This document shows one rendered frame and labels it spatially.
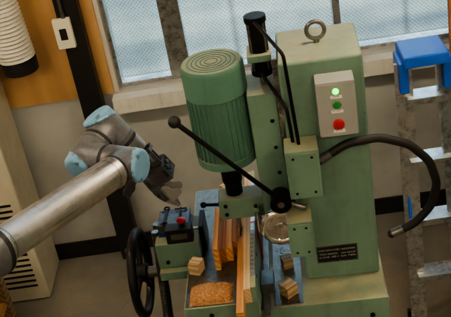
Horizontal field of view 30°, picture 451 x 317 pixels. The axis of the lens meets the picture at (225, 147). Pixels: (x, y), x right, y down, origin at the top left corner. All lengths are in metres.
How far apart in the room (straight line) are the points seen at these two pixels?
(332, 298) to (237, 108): 0.63
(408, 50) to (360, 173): 0.79
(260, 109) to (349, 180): 0.33
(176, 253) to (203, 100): 0.54
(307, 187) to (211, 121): 0.31
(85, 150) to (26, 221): 0.41
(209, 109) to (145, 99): 1.46
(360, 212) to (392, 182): 1.67
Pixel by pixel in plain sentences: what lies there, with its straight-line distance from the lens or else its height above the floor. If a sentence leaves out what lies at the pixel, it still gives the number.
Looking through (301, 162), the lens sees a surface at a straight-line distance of 2.24.
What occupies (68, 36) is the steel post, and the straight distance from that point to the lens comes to 3.58.
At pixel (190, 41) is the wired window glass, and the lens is 3.74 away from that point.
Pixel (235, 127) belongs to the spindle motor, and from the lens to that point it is 2.32.
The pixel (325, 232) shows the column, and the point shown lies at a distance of 2.47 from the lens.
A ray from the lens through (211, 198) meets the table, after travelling 2.82.
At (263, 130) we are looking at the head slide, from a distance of 2.32.
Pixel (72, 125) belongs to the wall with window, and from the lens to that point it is 3.89.
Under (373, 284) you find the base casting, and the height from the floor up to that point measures 0.80.
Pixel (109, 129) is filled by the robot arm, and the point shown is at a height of 1.38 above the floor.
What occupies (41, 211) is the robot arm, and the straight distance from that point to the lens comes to 1.97.
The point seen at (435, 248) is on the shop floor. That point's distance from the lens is 3.96.
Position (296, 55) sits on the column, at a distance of 2.23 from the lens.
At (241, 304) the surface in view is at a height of 0.94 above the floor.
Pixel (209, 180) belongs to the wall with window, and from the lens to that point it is 3.99.
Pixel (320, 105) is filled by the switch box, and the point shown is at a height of 1.42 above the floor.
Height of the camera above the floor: 2.44
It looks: 30 degrees down
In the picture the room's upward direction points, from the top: 10 degrees counter-clockwise
